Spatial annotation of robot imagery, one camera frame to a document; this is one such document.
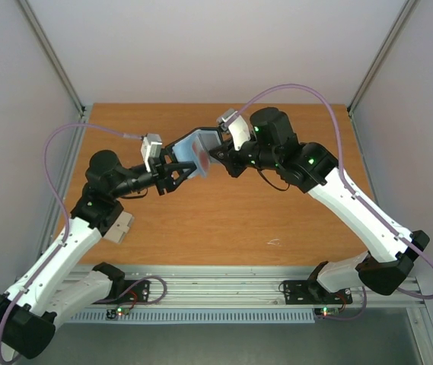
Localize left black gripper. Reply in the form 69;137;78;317
112;148;197;198

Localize red white credit card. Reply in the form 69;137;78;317
191;137;211;177

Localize black leather card holder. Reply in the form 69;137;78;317
167;127;222;179

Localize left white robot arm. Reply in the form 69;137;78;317
0;150;197;364

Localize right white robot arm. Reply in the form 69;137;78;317
209;107;429;302

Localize grey card holder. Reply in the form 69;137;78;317
103;211;134;244

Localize left circuit board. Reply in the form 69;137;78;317
105;307;131;320

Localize circuit board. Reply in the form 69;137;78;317
314;306;342;317
105;307;131;320

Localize right circuit board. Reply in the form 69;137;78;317
314;306;342;317

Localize aluminium frame rails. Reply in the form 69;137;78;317
14;264;426;309

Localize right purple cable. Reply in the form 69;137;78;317
231;83;433;322

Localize purple cable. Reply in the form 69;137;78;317
231;83;433;322
0;123;147;364

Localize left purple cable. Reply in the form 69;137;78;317
0;123;147;364

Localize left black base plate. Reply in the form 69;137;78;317
116;280;151;304

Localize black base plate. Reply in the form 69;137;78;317
116;280;151;304
279;280;353;305

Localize grey slotted cable duct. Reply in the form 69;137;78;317
68;308;314;325

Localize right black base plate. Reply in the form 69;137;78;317
279;280;353;305

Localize left aluminium corner post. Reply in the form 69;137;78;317
14;0;88;115

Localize aluminium corner post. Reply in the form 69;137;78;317
14;0;88;115
347;0;421;115

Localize right aluminium corner post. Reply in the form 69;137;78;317
347;0;421;115

